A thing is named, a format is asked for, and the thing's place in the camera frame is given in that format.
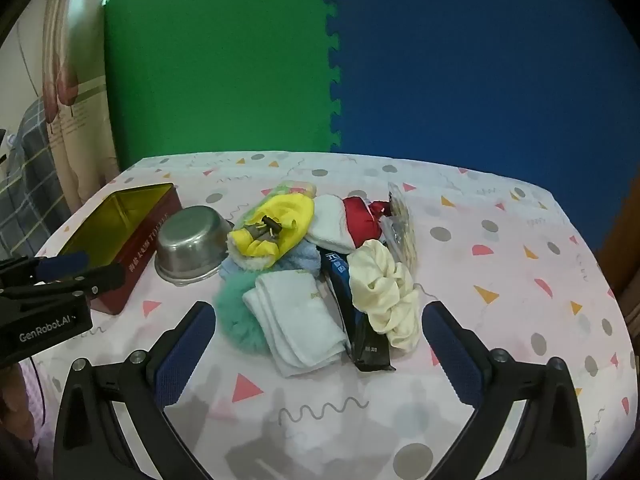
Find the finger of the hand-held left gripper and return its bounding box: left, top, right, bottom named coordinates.
left=0, top=252, right=90, bottom=286
left=0, top=264, right=126, bottom=302

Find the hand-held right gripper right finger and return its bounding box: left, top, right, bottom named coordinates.
left=422, top=301, right=587, bottom=480

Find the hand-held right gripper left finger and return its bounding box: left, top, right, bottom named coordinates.
left=52, top=301, right=218, bottom=480

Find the red tin box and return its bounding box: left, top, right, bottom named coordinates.
left=59, top=183, right=183, bottom=316

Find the mint green fluffy scrunchie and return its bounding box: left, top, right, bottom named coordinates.
left=214, top=276, right=273, bottom=356

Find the black and blue packet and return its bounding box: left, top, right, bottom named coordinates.
left=320, top=247, right=397, bottom=373

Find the cream satin scrunchie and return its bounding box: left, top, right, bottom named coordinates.
left=346, top=240, right=422, bottom=353

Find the white towel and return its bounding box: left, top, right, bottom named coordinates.
left=242, top=269, right=351, bottom=378

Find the red and white satin scrunchie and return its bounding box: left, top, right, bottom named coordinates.
left=305, top=194, right=393, bottom=255

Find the yellow sock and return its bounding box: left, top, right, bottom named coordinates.
left=227, top=194, right=316, bottom=268

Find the pink printed tablecloth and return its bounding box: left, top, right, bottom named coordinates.
left=32, top=150, right=640, bottom=480

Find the grey plaid cloth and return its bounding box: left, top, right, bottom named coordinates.
left=0, top=97, right=68, bottom=256

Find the steel bowl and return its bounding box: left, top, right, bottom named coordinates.
left=154, top=205, right=235, bottom=287

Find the clear patterned packet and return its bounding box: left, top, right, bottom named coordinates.
left=387, top=181, right=420, bottom=273

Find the small black clip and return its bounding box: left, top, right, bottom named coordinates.
left=250, top=215, right=282, bottom=242

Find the light blue fluffy sock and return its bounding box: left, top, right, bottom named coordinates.
left=220, top=240, right=322, bottom=282

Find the pastel striped fluffy sock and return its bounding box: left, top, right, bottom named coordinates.
left=260, top=180, right=318, bottom=211

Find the brown wooden door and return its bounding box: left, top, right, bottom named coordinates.
left=595, top=175, right=640, bottom=321

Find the green foam mat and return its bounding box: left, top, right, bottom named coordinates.
left=102, top=0, right=343, bottom=173

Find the blue foam mat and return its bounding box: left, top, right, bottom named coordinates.
left=320, top=0, right=640, bottom=256

